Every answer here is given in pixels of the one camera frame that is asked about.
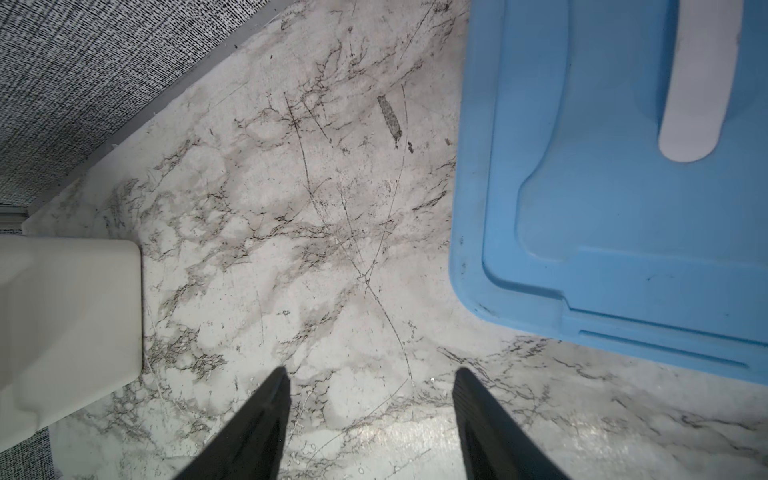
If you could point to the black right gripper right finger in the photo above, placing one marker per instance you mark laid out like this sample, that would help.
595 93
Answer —
493 445

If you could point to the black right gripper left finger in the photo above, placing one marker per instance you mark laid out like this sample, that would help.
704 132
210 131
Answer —
251 444

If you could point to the white plastic storage bin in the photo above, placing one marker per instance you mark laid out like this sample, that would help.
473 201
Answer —
71 327

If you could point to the blue plastic bin lid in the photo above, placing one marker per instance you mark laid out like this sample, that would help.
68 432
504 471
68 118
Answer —
568 219

